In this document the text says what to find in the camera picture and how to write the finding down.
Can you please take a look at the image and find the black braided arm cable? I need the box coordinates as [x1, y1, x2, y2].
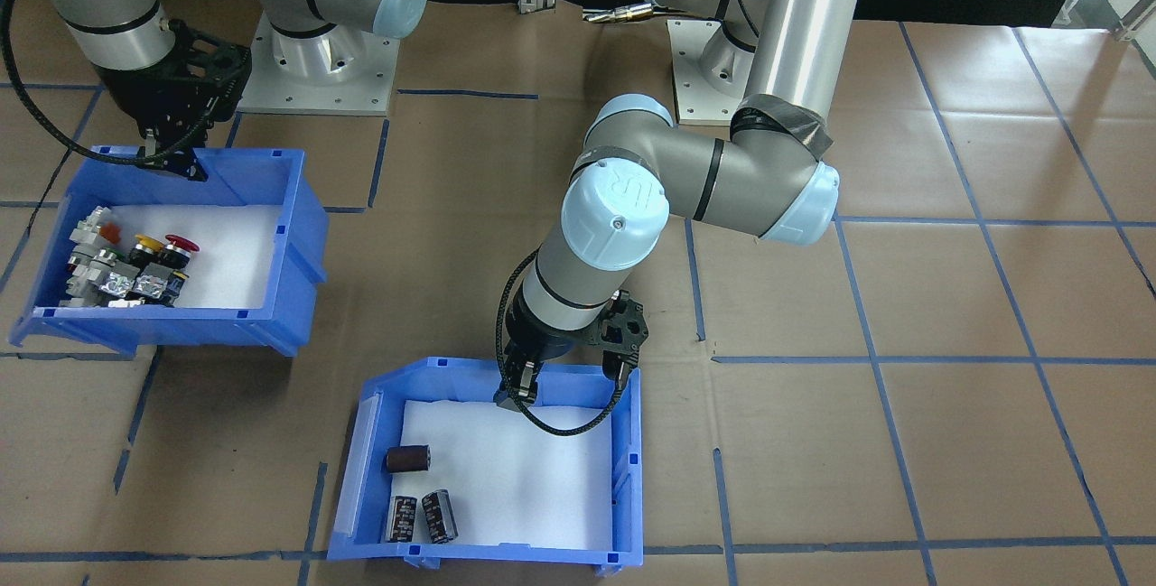
[494, 250, 630, 436]
[0, 0, 201, 170]

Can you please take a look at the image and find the red mushroom push button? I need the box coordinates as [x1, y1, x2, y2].
[163, 232, 201, 273]

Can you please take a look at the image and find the white foam liner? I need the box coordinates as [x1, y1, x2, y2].
[379, 399, 617, 552]
[98, 203, 283, 310]

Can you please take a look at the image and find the yellow push button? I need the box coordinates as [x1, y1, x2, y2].
[129, 232, 168, 269]

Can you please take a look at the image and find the blue plastic battery bin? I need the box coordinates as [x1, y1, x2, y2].
[327, 355, 645, 576]

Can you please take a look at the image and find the blue plastic button bin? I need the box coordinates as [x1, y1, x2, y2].
[7, 145, 330, 359]

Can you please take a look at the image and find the plain dark cylindrical battery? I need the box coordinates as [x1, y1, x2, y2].
[384, 444, 433, 476]

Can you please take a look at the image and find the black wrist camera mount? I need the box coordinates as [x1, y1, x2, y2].
[167, 19, 255, 126]
[592, 290, 652, 386]

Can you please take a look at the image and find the black printed cylindrical battery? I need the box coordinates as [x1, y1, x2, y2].
[385, 495, 419, 544]
[421, 488, 460, 544]

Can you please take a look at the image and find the silver cable connector plug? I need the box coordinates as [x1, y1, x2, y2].
[582, 3, 671, 25]

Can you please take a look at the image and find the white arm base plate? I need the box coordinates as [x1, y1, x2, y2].
[667, 17, 770, 127]
[237, 13, 402, 117]

